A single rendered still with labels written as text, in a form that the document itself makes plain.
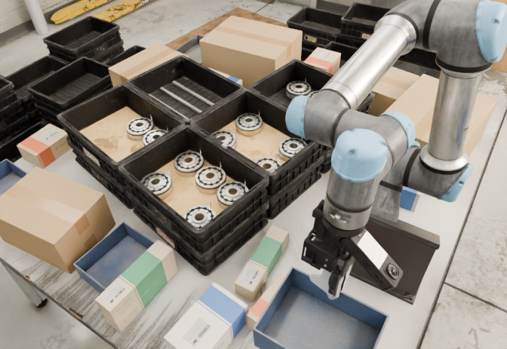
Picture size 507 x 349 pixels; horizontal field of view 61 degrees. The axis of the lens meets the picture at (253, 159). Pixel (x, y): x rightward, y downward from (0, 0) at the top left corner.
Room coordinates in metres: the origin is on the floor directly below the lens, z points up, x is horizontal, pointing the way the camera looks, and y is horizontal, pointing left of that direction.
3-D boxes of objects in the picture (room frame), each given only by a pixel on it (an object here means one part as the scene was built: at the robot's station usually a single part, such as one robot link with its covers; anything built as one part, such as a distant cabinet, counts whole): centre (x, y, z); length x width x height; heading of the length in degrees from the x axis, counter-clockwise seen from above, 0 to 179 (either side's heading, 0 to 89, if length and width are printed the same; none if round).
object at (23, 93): (2.29, 1.31, 0.31); 0.40 x 0.30 x 0.34; 146
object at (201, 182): (1.01, 0.14, 0.86); 0.10 x 0.10 x 0.01
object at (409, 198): (1.06, -0.50, 0.75); 0.20 x 0.12 x 0.09; 60
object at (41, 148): (1.33, 0.84, 0.74); 0.16 x 0.12 x 0.07; 147
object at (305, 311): (0.36, -0.11, 1.10); 0.20 x 0.15 x 0.07; 57
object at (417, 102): (1.28, -0.69, 0.80); 0.40 x 0.30 x 0.20; 138
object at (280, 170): (1.18, -0.02, 0.92); 0.40 x 0.30 x 0.02; 45
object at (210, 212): (0.83, 0.17, 0.86); 0.10 x 0.10 x 0.01
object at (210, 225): (0.96, 0.19, 0.92); 0.40 x 0.30 x 0.02; 45
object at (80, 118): (1.24, 0.48, 0.87); 0.40 x 0.30 x 0.11; 45
